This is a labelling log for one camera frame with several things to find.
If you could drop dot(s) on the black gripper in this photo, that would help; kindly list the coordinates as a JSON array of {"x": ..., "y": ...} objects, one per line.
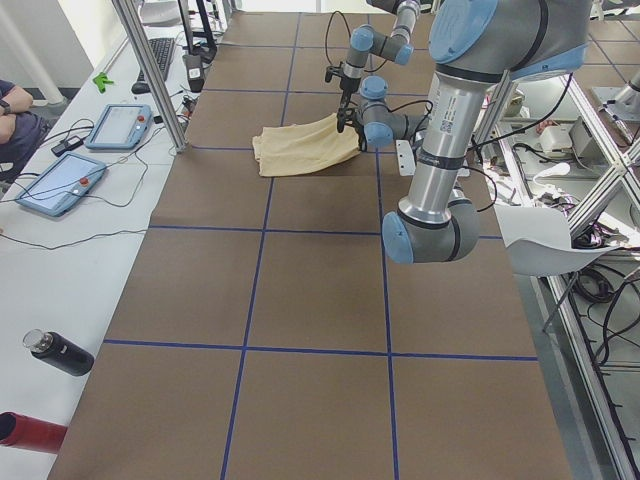
[
  {"x": 355, "y": 130},
  {"x": 345, "y": 91}
]

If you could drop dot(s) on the cream long-sleeve printed shirt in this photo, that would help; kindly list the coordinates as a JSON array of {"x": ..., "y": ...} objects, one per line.
[{"x": 305, "y": 148}]

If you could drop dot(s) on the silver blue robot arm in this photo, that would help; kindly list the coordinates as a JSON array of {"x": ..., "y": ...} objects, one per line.
[
  {"x": 366, "y": 41},
  {"x": 473, "y": 44}
]

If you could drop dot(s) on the black keyboard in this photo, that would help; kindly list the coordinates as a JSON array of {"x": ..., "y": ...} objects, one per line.
[{"x": 163, "y": 51}]

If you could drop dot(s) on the black computer mouse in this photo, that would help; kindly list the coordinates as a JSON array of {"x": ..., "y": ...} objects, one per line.
[{"x": 140, "y": 88}]

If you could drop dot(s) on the white moulded chair shell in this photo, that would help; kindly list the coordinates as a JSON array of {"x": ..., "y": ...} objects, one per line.
[{"x": 538, "y": 242}]

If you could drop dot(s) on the far blue teach pendant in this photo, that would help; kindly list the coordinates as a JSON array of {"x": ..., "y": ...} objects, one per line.
[{"x": 120, "y": 127}]

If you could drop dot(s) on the blue teach pendant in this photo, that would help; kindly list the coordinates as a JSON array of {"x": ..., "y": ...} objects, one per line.
[
  {"x": 120, "y": 127},
  {"x": 57, "y": 190}
]

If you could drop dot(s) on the green plastic clamp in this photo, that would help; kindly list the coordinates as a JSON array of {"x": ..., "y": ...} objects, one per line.
[{"x": 101, "y": 81}]

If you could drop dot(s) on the black power adapter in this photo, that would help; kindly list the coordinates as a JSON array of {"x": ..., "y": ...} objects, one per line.
[{"x": 67, "y": 145}]

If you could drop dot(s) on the near blue teach pendant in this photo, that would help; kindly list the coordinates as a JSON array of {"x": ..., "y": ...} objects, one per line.
[{"x": 57, "y": 190}]

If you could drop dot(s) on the seated person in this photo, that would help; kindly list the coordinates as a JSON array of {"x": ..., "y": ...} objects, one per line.
[{"x": 22, "y": 131}]

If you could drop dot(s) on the black water bottle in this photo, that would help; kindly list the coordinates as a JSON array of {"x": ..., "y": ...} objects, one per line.
[{"x": 59, "y": 352}]

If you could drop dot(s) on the red water bottle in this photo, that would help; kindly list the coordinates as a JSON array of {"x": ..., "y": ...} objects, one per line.
[{"x": 24, "y": 432}]

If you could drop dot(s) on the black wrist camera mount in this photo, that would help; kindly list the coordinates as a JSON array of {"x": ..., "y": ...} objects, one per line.
[{"x": 333, "y": 71}]

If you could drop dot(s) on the aluminium frame post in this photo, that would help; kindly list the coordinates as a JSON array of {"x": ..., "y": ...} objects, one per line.
[{"x": 136, "y": 34}]

